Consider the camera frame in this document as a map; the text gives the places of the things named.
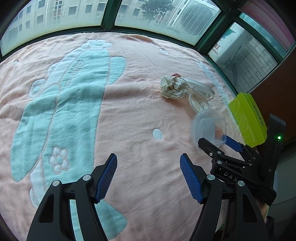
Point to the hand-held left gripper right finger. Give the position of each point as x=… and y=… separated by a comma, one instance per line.
x=190, y=178

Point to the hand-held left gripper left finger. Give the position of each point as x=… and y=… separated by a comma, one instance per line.
x=106, y=178

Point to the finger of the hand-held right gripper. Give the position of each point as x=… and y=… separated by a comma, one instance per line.
x=233, y=143
x=208, y=148

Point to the clear plastic container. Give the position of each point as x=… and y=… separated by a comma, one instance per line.
x=203, y=125

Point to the person's right forearm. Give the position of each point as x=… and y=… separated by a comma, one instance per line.
x=263, y=210

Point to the green tissue box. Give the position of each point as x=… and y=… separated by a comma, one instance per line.
x=245, y=118

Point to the small clear plastic cup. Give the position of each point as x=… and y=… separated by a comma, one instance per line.
x=198, y=104

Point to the round clear plastic lid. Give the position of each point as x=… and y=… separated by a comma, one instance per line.
x=201, y=85

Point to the crumpled paper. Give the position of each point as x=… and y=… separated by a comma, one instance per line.
x=173, y=87

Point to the brown wooden cabinet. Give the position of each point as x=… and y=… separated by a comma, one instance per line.
x=284, y=92

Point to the small red wrapper scrap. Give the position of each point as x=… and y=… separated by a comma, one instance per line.
x=176, y=74

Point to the white air conditioner unit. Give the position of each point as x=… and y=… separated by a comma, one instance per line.
x=231, y=41

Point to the pink curtain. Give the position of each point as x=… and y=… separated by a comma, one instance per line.
x=272, y=20

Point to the louvred air conditioner unit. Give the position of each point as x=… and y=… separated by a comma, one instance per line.
x=194, y=16

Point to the tree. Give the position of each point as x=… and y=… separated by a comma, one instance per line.
x=157, y=7

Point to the grey apartment building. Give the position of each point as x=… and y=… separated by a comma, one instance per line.
x=46, y=11

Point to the green window frame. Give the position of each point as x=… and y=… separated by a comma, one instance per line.
x=108, y=14

